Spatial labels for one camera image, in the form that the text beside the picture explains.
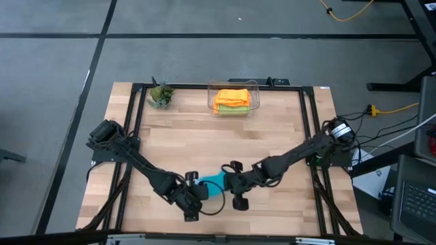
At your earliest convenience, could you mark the teal microfiber towel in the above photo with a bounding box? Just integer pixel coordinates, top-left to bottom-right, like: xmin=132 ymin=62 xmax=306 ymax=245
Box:
xmin=197 ymin=171 xmax=228 ymax=198

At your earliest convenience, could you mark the white cable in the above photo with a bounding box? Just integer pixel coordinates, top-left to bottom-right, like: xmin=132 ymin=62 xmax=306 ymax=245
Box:
xmin=367 ymin=112 xmax=436 ymax=154

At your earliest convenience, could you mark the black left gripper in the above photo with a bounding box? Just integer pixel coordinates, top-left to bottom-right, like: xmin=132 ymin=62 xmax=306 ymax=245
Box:
xmin=163 ymin=171 xmax=209 ymax=223

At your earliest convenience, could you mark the dark grey laptop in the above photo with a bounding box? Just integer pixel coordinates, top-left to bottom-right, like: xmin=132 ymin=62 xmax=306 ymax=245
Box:
xmin=390 ymin=154 xmax=436 ymax=244

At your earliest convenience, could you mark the silver metal bracket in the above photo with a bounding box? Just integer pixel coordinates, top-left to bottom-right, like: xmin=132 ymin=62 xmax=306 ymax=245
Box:
xmin=106 ymin=233 xmax=146 ymax=245
xmin=295 ymin=236 xmax=337 ymax=245

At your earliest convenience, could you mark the small potted succulent plant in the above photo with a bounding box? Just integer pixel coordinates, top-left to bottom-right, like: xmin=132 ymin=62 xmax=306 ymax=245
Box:
xmin=146 ymin=78 xmax=175 ymax=110

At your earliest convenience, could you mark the grey equipment case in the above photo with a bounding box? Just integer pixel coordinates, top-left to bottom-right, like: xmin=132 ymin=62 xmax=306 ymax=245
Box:
xmin=413 ymin=75 xmax=436 ymax=163

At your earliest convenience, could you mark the clear plastic bin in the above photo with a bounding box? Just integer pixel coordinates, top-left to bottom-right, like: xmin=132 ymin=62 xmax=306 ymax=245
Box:
xmin=207 ymin=80 xmax=261 ymax=118

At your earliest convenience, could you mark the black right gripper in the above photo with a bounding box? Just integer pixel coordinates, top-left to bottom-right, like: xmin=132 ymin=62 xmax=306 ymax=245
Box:
xmin=223 ymin=161 xmax=263 ymax=212

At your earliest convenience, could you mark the grey furniture leg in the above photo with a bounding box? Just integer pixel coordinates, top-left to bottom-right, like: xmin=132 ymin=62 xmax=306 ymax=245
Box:
xmin=0 ymin=147 xmax=28 ymax=165

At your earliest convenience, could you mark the black power box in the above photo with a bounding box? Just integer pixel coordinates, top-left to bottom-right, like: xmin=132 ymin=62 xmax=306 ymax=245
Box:
xmin=228 ymin=76 xmax=291 ymax=86

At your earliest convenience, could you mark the yellow extension cable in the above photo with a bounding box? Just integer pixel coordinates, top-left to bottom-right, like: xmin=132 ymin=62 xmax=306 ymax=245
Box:
xmin=317 ymin=0 xmax=375 ymax=22

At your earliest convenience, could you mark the yellow power plug cord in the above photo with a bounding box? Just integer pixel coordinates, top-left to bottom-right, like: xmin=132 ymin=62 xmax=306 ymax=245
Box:
xmin=366 ymin=101 xmax=420 ymax=117

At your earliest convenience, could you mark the black desk frame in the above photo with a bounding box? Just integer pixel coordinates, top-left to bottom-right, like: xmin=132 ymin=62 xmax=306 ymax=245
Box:
xmin=366 ymin=0 xmax=436 ymax=93

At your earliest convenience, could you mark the white printed box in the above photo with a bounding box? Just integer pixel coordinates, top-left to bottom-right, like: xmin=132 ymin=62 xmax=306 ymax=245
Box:
xmin=350 ymin=148 xmax=392 ymax=200

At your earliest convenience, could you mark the green microfiber towel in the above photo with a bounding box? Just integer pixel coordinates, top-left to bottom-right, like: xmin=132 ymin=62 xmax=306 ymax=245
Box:
xmin=217 ymin=103 xmax=251 ymax=116

